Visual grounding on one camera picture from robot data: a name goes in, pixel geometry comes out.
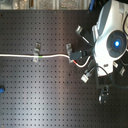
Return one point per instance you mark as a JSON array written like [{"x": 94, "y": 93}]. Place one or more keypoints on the white connector plug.
[{"x": 85, "y": 77}]

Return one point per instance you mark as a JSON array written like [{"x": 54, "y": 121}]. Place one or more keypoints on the metal clip upper right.
[{"x": 79, "y": 30}]

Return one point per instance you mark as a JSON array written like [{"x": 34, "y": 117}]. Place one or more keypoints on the black clamp lower right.
[{"x": 104, "y": 94}]

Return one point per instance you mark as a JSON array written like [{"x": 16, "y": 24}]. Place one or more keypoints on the metal cable clip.
[
  {"x": 36, "y": 51},
  {"x": 69, "y": 50}
]

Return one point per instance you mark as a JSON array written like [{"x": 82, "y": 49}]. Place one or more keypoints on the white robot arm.
[{"x": 109, "y": 36}]

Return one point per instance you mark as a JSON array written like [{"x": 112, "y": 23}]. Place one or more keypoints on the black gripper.
[{"x": 81, "y": 54}]

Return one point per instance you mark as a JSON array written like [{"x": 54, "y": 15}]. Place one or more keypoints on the metal cable clip middle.
[{"x": 69, "y": 50}]

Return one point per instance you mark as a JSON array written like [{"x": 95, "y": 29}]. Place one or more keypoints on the metal cable clip left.
[{"x": 36, "y": 51}]

